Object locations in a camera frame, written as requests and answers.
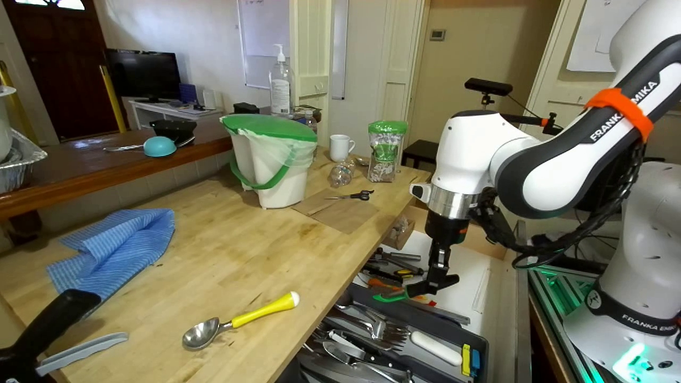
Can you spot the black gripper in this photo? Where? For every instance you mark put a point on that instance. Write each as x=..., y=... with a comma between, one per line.
x=444, y=235

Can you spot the green black potato peeler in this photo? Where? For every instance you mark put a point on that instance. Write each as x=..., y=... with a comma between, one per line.
x=403, y=296

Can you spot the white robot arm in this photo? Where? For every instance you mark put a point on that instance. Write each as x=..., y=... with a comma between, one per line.
x=628, y=323

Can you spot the open wooden drawer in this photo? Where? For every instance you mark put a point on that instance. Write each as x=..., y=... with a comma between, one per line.
x=319, y=263

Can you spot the black cutlery tray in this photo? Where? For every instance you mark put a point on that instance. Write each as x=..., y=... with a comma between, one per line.
x=363, y=342

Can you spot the small black scissors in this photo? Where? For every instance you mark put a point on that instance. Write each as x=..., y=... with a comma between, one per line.
x=363, y=194

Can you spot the brown paper sheet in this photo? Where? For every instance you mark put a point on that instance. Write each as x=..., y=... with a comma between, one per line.
x=337, y=211

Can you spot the dark wooden stool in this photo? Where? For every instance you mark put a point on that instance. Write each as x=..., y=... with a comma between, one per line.
x=419, y=152

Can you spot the green lidded snack bag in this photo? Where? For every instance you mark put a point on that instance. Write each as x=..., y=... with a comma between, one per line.
x=386, y=145

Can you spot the white mug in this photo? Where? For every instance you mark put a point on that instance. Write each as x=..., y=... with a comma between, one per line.
x=340, y=148

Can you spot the white bucket green lid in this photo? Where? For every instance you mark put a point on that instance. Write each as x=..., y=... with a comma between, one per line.
x=270, y=156

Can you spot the clear spray bottle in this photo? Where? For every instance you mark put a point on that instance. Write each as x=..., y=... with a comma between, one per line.
x=279, y=87

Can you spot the blue cloth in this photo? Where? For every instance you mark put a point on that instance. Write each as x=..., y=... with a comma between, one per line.
x=111, y=253

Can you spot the black television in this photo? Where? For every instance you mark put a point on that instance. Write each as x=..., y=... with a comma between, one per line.
x=142, y=74

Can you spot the aluminium foil tray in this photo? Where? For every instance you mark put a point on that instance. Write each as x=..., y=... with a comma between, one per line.
x=13, y=171

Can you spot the yellow handled ice cream scoop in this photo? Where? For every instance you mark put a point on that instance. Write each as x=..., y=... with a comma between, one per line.
x=206, y=330

